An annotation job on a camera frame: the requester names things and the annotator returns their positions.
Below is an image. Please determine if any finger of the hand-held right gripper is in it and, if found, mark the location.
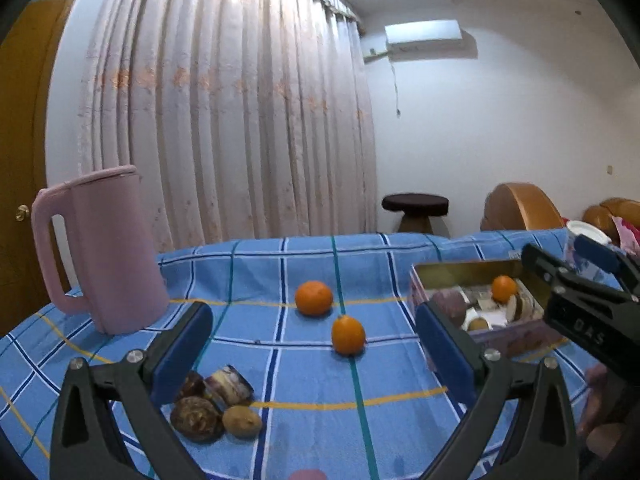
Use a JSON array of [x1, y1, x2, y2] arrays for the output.
[[521, 243, 628, 305], [574, 234, 640, 293]]

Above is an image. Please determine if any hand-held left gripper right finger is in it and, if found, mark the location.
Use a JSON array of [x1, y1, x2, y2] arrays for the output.
[[414, 301, 581, 480]]

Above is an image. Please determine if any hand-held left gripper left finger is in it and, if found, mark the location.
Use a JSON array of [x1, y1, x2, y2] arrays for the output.
[[49, 301, 216, 480]]

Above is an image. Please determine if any dark brown swirl pastry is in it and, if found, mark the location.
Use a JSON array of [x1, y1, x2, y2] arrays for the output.
[[175, 371, 207, 403], [170, 396, 224, 443]]

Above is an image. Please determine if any small orange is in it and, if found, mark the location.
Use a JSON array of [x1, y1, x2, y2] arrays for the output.
[[491, 275, 518, 304]]

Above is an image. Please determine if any purple brown round pastry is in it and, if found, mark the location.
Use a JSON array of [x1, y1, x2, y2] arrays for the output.
[[430, 290, 468, 326]]

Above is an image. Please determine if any pink rectangular tin box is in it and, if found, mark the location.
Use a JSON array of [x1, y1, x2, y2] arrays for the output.
[[409, 259, 571, 361]]

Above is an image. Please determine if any small brown kiwi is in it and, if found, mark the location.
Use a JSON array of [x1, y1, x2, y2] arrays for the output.
[[222, 405, 264, 440]]

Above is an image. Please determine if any round orange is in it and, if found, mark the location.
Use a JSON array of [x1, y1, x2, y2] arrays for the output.
[[331, 315, 367, 357], [294, 280, 334, 317]]

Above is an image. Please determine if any person's right hand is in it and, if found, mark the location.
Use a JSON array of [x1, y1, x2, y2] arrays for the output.
[[577, 363, 640, 457]]

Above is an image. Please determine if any white cup with blue print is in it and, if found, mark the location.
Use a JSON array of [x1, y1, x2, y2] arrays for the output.
[[564, 220, 613, 281]]

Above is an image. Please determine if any pink patterned cloth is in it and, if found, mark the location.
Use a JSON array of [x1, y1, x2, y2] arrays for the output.
[[612, 216, 640, 257]]

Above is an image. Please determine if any carved wooden sofa armrest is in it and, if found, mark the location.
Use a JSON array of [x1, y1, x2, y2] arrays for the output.
[[582, 197, 640, 241]]

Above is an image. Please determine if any pink plastic jug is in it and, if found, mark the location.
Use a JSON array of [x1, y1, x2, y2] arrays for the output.
[[31, 164, 171, 335]]

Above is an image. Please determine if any blue checked tablecloth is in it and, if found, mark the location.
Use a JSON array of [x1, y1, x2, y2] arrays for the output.
[[0, 230, 640, 480]]

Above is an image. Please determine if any dark round wooden stool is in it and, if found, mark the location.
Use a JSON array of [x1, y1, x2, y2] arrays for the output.
[[381, 192, 451, 235]]

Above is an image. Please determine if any pale pink patterned curtain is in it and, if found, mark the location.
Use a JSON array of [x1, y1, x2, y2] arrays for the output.
[[75, 0, 378, 256]]

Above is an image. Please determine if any white air conditioner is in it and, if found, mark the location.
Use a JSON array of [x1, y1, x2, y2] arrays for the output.
[[385, 21, 463, 56]]

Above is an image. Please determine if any brown wooden door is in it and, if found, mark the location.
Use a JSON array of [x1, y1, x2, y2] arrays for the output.
[[0, 0, 73, 341]]

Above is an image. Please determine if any hanging air conditioner cable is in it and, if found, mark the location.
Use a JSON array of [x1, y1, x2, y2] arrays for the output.
[[391, 60, 402, 119]]

